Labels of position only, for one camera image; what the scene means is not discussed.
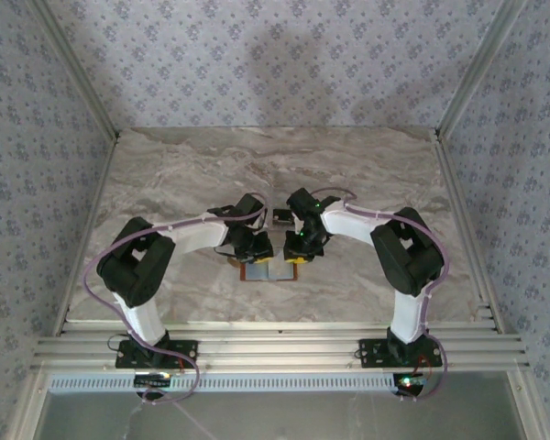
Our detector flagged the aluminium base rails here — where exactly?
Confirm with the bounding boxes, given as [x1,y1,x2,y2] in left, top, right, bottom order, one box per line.
[30,319,532,373]

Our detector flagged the grey metal panel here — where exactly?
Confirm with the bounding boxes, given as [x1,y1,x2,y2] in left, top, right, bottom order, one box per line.
[31,391,528,440]

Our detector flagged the small circuit board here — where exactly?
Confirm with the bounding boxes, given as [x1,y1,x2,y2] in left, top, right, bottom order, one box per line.
[133,373,173,389]
[395,374,430,391]

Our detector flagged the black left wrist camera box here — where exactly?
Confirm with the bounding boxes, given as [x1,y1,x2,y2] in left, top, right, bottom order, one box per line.
[237,231,275,263]

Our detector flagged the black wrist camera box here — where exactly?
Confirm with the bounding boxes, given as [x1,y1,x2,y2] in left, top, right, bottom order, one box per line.
[237,231,275,263]
[283,230,306,259]

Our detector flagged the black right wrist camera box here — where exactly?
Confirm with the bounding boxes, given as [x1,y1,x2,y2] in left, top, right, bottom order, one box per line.
[283,230,306,259]

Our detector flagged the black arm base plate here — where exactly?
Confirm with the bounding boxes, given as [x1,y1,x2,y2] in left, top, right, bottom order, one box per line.
[357,338,444,369]
[115,339,200,369]

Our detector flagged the grey slotted cable duct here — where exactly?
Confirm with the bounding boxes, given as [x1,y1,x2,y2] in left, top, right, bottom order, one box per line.
[48,371,436,394]

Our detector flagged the aluminium side rail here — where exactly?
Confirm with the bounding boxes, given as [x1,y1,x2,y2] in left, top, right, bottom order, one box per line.
[49,132,120,338]
[433,129,508,336]

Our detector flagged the thin red wire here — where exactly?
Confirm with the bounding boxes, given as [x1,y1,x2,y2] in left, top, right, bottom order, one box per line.
[414,355,435,380]

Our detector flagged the thin black wire loop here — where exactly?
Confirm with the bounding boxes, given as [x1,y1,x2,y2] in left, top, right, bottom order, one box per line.
[107,333,132,357]

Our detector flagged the aluminium corner post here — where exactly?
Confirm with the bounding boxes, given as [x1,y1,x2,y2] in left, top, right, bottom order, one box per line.
[436,0,528,138]
[29,0,122,140]

